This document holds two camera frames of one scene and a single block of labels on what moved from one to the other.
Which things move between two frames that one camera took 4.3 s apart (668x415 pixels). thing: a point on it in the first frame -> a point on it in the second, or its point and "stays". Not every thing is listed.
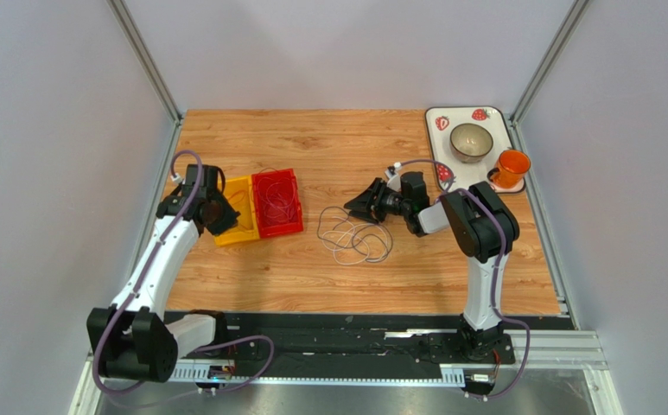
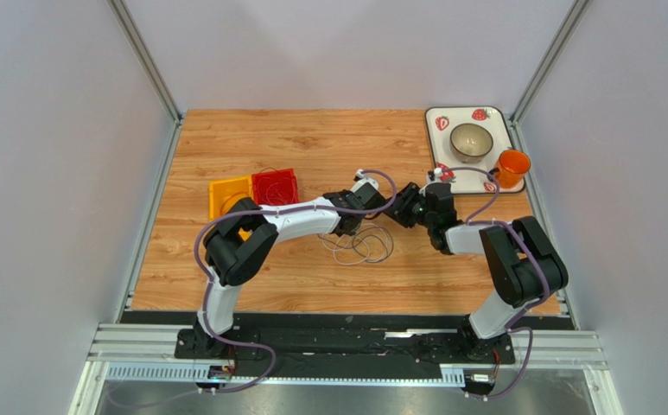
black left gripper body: (223, 217) -> (344, 194)
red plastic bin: (277, 201) stays
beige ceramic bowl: (469, 142) stays
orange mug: (512, 164) stays
